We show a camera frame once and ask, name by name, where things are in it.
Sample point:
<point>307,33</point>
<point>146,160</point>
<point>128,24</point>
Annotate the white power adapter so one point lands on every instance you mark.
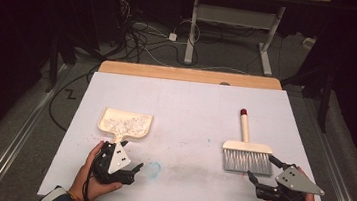
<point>172,37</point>

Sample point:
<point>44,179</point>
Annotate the dark metal stand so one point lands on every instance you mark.
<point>52,67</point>

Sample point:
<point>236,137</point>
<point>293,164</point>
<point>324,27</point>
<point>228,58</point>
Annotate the white table cover sheet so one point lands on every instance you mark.
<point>191,115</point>

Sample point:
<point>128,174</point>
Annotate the cream hand brush grey bristles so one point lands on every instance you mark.
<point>248,147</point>

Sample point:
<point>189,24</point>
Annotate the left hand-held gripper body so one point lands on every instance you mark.
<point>118,161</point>

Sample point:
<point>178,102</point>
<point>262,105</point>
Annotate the white metal desk frame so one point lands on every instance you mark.
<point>192,31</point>

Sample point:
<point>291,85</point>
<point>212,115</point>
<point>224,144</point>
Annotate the pile of white paper scraps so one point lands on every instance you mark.
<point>127,125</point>

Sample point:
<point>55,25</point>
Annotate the person's left hand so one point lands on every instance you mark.
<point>82,181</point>

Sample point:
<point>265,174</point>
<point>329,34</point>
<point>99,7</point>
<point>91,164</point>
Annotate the wooden table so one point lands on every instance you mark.
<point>169,72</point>

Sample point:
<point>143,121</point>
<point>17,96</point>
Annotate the cream plastic dustpan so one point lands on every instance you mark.
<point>118,138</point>

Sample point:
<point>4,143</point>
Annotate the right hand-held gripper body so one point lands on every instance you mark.
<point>295,181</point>

